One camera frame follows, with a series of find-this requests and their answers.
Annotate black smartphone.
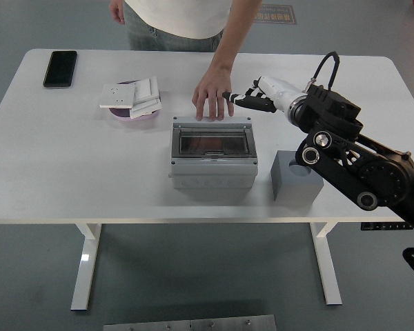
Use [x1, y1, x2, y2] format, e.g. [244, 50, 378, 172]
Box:
[42, 50, 78, 89]

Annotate person's right hand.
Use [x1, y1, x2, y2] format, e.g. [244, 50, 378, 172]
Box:
[109, 0, 126, 25]

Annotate white wall switch panel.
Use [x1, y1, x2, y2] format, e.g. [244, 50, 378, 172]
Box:
[134, 76, 161, 104]
[129, 96, 164, 120]

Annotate black table control panel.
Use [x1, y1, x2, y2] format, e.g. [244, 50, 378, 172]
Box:
[361, 222, 413, 231]

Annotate person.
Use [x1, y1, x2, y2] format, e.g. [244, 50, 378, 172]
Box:
[109, 0, 263, 122]

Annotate person's left hand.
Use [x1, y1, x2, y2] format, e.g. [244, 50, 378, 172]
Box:
[192, 65, 235, 122]

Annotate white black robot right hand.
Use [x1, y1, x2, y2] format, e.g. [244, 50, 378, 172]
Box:
[222, 76, 306, 114]

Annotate white table leg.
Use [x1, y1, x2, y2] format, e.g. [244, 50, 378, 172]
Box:
[310, 222, 343, 306]
[70, 223, 103, 311]

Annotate grey plastic junction box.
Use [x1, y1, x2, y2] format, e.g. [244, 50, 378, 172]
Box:
[168, 116, 259, 189]

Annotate white wall socket panel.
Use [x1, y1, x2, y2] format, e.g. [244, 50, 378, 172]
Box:
[99, 85, 139, 110]

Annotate grey block with round hole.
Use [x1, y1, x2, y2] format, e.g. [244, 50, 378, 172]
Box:
[270, 150, 324, 201]

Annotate grey metal plate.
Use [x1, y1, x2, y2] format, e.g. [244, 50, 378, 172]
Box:
[103, 314, 277, 331]

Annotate brown floor sign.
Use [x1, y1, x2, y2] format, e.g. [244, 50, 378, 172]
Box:
[253, 3, 297, 25]

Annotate purple shallow bowl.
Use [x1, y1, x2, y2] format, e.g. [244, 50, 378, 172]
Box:
[108, 79, 163, 121]

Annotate transparent hinged box lid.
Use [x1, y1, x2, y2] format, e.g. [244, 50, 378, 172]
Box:
[171, 123, 255, 159]

